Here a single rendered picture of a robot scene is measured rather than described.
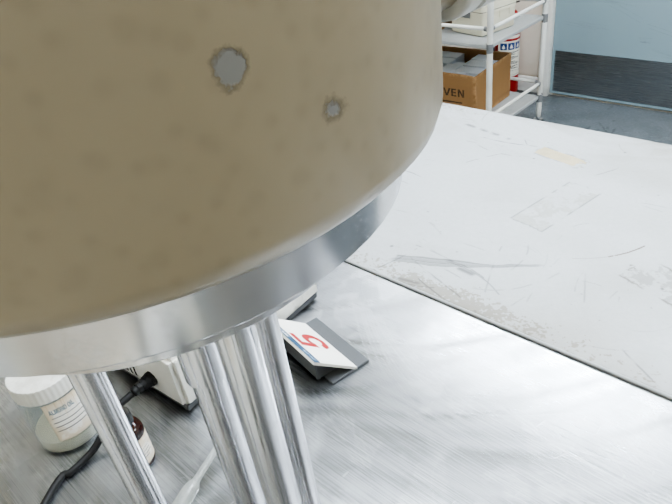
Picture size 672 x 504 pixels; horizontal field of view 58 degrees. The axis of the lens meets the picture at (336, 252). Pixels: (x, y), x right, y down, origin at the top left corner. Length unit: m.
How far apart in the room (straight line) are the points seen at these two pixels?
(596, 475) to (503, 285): 0.24
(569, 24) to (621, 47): 0.29
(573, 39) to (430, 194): 2.75
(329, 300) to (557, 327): 0.24
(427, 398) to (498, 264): 0.22
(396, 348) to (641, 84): 2.99
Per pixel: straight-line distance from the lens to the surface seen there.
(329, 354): 0.60
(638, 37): 3.45
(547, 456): 0.54
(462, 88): 2.78
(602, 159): 0.97
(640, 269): 0.74
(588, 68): 3.58
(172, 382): 0.58
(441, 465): 0.53
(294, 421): 0.18
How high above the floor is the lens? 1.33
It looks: 34 degrees down
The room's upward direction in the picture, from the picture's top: 9 degrees counter-clockwise
